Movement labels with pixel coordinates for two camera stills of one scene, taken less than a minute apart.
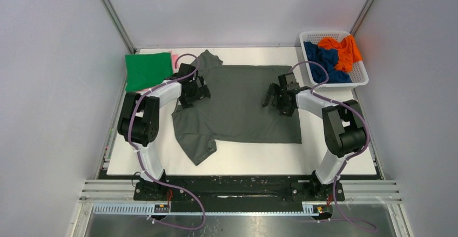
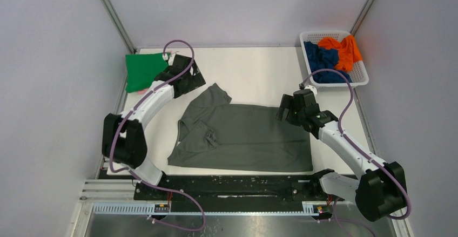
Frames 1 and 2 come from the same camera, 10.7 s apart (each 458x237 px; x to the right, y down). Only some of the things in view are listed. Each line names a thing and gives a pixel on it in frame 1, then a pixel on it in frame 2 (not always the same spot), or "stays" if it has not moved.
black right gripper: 276,97 to 290,108
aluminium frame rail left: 116,19 stays
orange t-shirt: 348,52 stays
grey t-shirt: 234,113 to 214,134
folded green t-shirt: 143,70 stays
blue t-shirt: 328,58 stays
